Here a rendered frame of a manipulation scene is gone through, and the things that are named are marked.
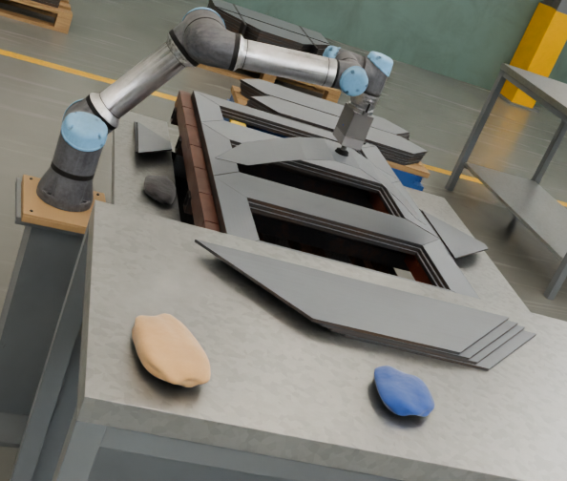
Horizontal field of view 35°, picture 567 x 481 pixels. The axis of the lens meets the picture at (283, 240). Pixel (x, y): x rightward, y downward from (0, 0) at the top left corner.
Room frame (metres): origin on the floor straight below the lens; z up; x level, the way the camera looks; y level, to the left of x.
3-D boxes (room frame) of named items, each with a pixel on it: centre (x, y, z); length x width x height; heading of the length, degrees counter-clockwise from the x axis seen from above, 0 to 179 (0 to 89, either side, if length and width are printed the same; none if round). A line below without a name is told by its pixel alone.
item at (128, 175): (2.56, 0.46, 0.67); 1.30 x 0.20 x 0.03; 19
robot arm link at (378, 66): (2.54, -0.06, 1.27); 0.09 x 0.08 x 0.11; 107
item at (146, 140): (2.90, 0.54, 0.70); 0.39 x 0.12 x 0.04; 19
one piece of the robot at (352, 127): (2.54, -0.07, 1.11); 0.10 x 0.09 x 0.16; 114
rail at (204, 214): (2.41, 0.28, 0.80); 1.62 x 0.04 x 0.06; 19
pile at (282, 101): (3.58, 0.00, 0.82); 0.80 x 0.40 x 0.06; 109
